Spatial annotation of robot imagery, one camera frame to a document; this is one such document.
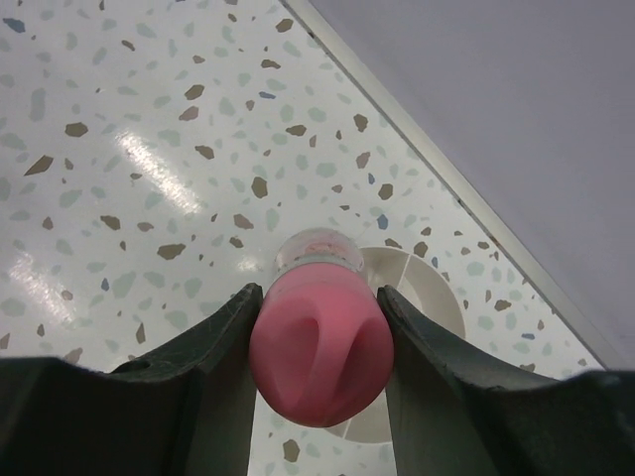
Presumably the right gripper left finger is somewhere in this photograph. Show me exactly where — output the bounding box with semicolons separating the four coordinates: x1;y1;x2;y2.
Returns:
1;284;263;475

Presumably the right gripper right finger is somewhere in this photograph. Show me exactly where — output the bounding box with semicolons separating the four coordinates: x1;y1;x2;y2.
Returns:
377;287;634;475

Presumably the pink glue stick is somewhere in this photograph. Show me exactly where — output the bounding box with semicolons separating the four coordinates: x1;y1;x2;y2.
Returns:
249;227;394;427

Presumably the round beige divided organizer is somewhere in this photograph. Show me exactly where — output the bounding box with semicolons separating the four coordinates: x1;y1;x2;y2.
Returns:
321;246;467;442

